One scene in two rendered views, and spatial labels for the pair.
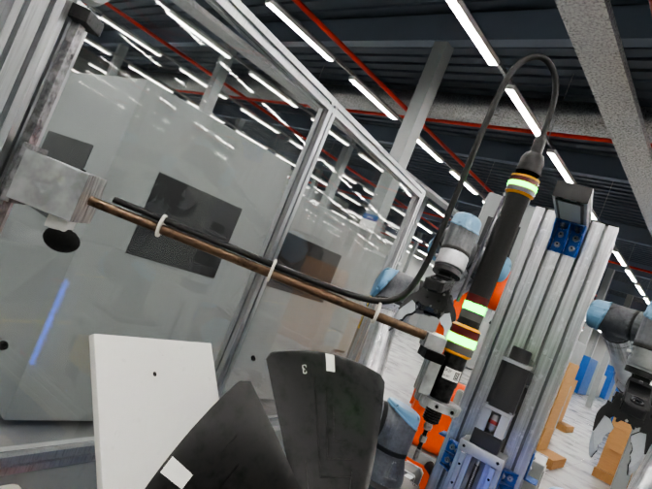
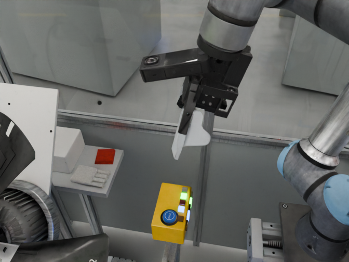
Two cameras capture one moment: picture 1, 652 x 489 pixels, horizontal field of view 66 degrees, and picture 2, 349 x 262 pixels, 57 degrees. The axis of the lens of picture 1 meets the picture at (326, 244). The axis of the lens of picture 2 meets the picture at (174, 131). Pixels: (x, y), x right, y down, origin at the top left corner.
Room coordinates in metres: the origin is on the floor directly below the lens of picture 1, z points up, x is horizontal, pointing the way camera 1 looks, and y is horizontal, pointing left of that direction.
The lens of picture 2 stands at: (1.02, -0.69, 1.93)
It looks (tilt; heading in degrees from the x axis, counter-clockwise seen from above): 44 degrees down; 69
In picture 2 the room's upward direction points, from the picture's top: straight up
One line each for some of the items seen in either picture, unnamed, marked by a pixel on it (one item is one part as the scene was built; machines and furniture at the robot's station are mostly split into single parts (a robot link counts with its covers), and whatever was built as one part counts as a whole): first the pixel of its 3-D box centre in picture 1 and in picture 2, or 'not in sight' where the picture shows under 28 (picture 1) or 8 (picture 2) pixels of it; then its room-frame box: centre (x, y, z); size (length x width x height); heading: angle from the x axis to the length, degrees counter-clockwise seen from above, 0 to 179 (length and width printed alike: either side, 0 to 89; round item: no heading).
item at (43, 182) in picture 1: (55, 186); not in sight; (0.71, 0.38, 1.54); 0.10 x 0.07 x 0.08; 93
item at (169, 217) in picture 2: not in sight; (169, 217); (1.19, -0.22, 1.08); 0.04 x 0.04 x 0.02
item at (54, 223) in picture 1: (63, 235); not in sight; (0.71, 0.35, 1.49); 0.05 x 0.04 x 0.05; 93
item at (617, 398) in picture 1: (634, 398); not in sight; (1.07, -0.73, 1.57); 0.09 x 0.08 x 0.12; 148
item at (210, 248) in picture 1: (266, 272); not in sight; (0.73, 0.06, 1.54); 0.54 x 0.01 x 0.01; 93
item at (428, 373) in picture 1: (441, 373); not in sight; (0.75, -0.23, 1.50); 0.09 x 0.07 x 0.10; 93
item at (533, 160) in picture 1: (486, 277); not in sight; (0.75, -0.24, 1.66); 0.04 x 0.04 x 0.46
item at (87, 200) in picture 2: not in sight; (93, 218); (0.94, 0.29, 0.41); 0.04 x 0.04 x 0.83; 58
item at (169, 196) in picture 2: not in sight; (172, 213); (1.21, -0.18, 1.02); 0.16 x 0.10 x 0.11; 58
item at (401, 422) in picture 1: (396, 423); (339, 204); (1.59, -0.42, 1.20); 0.13 x 0.12 x 0.14; 94
